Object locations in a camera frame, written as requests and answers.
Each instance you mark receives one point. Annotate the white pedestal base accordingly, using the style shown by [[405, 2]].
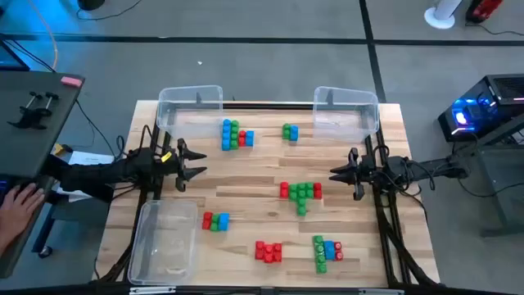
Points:
[[440, 18]]

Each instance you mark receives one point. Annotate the black round base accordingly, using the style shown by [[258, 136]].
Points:
[[91, 4]]

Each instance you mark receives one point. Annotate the short green toy block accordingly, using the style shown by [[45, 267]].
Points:
[[293, 191], [286, 131], [215, 222], [310, 191]]

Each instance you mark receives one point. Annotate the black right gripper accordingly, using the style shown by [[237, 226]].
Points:
[[368, 170]]

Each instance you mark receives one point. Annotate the black computer with blue lights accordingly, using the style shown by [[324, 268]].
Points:
[[491, 106]]

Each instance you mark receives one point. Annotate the white paper sheet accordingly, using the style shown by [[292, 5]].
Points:
[[92, 157]]

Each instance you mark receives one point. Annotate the long blue toy block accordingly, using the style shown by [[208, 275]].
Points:
[[226, 135]]

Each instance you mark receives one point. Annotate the yellow tape tag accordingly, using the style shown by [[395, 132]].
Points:
[[166, 156]]

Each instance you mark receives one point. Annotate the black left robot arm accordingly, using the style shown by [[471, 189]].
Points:
[[102, 176]]

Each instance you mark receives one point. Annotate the dark monitor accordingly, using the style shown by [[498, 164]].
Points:
[[10, 61]]

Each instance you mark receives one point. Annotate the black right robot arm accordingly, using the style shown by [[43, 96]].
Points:
[[430, 168]]

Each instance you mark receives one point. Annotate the dark grey side desk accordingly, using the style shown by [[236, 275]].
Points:
[[41, 147]]

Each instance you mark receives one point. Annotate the short blue toy block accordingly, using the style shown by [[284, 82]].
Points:
[[249, 138], [223, 221], [294, 133], [329, 250]]

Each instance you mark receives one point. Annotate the person's hand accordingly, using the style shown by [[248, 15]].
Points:
[[18, 213]]

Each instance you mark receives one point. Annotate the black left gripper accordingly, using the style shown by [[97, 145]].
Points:
[[174, 169]]

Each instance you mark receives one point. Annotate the red block white ringed studs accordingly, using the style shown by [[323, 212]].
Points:
[[338, 250]]

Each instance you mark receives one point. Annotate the clear plastic bin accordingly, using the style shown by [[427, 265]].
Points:
[[346, 116], [188, 110], [163, 241]]

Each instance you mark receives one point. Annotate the black double screw clamp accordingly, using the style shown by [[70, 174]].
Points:
[[30, 116]]

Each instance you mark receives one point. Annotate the grey computer stand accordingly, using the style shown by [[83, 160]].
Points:
[[503, 184]]

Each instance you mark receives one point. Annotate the pink eraser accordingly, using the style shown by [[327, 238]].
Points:
[[71, 81]]

